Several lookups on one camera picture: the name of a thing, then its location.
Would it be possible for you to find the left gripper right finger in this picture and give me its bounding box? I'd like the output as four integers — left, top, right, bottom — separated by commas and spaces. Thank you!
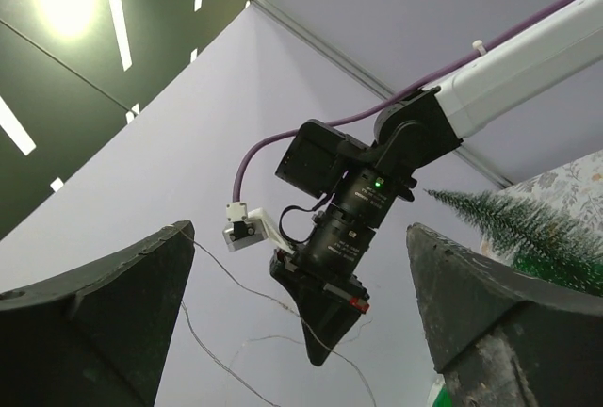
406, 223, 602, 407

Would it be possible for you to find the small frosted christmas tree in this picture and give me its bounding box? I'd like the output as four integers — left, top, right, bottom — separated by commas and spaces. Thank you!
426, 189, 602, 297

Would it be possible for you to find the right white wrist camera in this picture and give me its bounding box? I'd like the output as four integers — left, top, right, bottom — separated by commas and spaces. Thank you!
222, 202, 294, 254

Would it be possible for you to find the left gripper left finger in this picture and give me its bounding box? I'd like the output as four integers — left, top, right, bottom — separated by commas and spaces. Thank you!
1, 220, 195, 406

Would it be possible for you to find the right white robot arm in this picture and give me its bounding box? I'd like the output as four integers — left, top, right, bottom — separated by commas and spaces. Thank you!
270, 0, 602, 366

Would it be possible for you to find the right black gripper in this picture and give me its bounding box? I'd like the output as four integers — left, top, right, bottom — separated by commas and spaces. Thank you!
269, 250, 370, 366

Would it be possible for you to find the floral patterned table mat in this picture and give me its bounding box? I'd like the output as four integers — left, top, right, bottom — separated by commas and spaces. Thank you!
499, 150, 603, 236

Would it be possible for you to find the thin wire light string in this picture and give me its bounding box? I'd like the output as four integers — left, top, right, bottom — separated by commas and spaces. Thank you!
181, 232, 378, 407

